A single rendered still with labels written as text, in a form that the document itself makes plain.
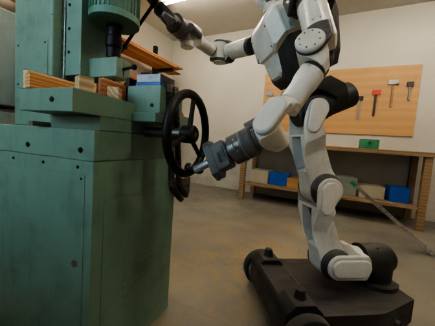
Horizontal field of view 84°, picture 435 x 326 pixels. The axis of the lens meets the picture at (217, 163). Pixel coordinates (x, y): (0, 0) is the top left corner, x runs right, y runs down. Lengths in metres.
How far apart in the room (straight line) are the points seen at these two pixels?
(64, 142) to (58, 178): 0.11
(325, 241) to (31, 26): 1.47
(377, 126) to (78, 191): 3.64
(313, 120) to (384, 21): 3.31
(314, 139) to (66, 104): 0.87
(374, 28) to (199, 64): 2.72
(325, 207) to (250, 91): 3.33
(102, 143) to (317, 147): 0.82
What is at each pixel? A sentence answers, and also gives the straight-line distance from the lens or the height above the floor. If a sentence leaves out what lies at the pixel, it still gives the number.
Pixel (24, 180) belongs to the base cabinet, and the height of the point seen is 0.62.
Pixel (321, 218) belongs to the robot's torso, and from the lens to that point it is 1.14.
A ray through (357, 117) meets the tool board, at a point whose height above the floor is 1.28.
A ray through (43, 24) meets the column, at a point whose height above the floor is 1.17.
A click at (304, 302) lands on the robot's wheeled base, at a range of 1.11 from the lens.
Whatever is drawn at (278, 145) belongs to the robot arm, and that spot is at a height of 0.79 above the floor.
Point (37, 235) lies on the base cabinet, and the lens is 1.00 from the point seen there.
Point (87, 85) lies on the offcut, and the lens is 0.78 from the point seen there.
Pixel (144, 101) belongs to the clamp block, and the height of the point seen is 0.91.
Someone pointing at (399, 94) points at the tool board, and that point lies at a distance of 4.00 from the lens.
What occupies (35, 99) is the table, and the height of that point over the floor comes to 0.87.
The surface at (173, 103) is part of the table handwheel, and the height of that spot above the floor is 0.89.
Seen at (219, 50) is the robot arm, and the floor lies 1.31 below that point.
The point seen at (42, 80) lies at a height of 0.93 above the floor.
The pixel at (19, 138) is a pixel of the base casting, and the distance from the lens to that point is 1.03.
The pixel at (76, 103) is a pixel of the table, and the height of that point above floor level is 0.86.
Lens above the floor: 0.79
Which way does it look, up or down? 5 degrees down
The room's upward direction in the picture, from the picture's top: 4 degrees clockwise
